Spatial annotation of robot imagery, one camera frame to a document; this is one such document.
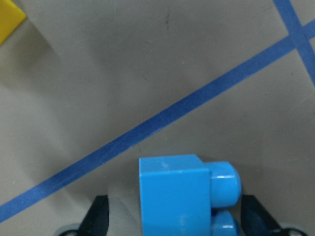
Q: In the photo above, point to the yellow toy block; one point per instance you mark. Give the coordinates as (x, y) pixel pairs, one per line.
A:
(11, 16)

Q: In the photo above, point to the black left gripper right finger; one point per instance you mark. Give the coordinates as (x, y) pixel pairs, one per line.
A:
(256, 220)

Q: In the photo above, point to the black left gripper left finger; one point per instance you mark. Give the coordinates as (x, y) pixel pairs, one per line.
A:
(96, 221)

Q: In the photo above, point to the blue toy block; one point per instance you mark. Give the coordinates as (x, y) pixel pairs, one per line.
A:
(184, 196)

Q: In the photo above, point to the brown paper table cover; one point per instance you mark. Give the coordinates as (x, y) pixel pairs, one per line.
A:
(87, 87)

